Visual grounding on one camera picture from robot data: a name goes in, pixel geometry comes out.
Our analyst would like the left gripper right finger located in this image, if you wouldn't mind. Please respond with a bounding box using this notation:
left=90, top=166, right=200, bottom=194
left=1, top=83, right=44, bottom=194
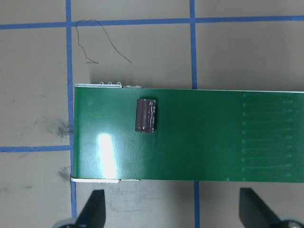
left=238, top=188, right=282, bottom=228

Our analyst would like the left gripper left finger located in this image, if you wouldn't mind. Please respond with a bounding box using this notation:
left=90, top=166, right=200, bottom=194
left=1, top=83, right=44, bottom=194
left=75, top=190, right=105, bottom=228

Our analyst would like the brown cylindrical capacitor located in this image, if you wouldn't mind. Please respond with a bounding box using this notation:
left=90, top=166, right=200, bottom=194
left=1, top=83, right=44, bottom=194
left=135, top=98, right=156, bottom=133

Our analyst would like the green conveyor belt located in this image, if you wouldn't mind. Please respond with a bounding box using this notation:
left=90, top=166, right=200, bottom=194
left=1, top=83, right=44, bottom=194
left=72, top=84, right=304, bottom=183

